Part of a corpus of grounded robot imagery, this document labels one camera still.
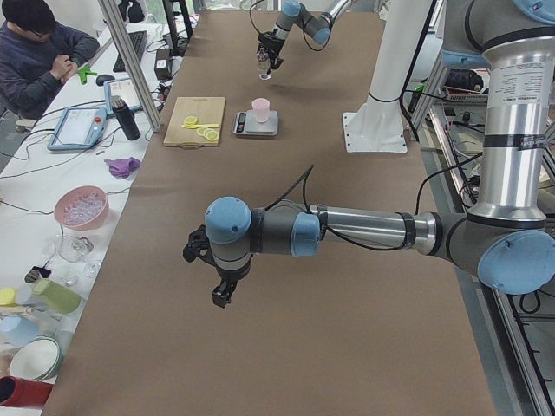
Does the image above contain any black keyboard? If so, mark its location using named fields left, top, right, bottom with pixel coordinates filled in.
left=112, top=30, right=149, bottom=74

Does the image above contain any wooden cutting board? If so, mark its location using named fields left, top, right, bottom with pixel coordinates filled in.
left=163, top=97, right=225, bottom=148

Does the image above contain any clear glass cup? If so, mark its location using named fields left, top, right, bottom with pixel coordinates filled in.
left=54, top=236, right=94, bottom=263

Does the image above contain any black water bottle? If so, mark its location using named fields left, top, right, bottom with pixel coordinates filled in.
left=111, top=95, right=140, bottom=141

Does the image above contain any light blue cup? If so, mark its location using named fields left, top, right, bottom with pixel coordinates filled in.
left=1, top=315, right=40, bottom=348

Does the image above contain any black computer mouse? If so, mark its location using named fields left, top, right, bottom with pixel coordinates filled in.
left=95, top=74, right=115, bottom=87

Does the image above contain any blue teach pendant far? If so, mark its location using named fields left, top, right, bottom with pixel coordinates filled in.
left=103, top=78, right=142, bottom=116

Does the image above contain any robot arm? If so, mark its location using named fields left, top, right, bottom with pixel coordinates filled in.
left=249, top=0, right=355, bottom=81
left=183, top=1, right=554, bottom=308

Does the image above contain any red cup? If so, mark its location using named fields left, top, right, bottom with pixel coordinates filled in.
left=1, top=376, right=54, bottom=409

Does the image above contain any seated person in blue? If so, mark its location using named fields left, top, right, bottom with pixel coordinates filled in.
left=1, top=1, right=99, bottom=119

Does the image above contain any blue teach pendant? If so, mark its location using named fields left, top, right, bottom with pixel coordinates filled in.
left=47, top=107, right=108, bottom=152
left=103, top=78, right=142, bottom=116

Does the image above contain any green plastic toy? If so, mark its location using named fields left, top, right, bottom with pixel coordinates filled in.
left=77, top=64, right=98, bottom=85

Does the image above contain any lemon slice stack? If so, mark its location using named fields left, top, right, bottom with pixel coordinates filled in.
left=197, top=127, right=219, bottom=143

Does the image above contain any aluminium frame post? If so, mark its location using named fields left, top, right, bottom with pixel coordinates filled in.
left=98, top=0, right=161, bottom=133

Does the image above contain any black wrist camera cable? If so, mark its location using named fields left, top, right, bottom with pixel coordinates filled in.
left=264, top=164, right=482, bottom=251

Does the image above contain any white green-rimmed bowl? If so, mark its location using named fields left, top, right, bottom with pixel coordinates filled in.
left=10, top=337, right=63, bottom=381

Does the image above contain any lemon slice single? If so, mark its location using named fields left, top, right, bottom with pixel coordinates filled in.
left=182, top=115, right=198, bottom=128

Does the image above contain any yellow plastic knife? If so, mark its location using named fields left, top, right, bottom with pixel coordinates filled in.
left=181, top=123, right=219, bottom=129

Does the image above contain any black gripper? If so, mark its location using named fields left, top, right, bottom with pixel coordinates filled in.
left=258, top=31, right=284, bottom=71
left=182, top=224, right=251, bottom=308

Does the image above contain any pink plastic cup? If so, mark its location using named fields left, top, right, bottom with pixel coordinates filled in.
left=251, top=97, right=270, bottom=123

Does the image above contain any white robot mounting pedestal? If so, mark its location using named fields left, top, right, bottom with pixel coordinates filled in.
left=343, top=0, right=434, bottom=153

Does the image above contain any green cup lying down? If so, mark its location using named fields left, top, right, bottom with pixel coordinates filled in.
left=32, top=278, right=82, bottom=315

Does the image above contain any blue teach pendant near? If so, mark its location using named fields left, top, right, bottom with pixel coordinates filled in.
left=47, top=107, right=108, bottom=152

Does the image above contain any clear glass sauce bottle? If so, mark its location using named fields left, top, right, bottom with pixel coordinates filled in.
left=256, top=45, right=271, bottom=81

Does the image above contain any yellow cup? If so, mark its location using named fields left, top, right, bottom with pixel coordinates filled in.
left=0, top=287, right=16, bottom=307

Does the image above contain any silver digital kitchen scale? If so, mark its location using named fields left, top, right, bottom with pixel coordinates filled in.
left=232, top=110, right=278, bottom=137

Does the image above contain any black power adapter box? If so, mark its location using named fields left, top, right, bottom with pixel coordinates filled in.
left=154, top=48, right=173, bottom=81

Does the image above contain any purple cloth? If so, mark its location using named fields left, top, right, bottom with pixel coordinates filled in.
left=104, top=157, right=141, bottom=179

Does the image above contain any pink bowl with ice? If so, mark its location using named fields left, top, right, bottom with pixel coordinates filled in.
left=54, top=185, right=109, bottom=231

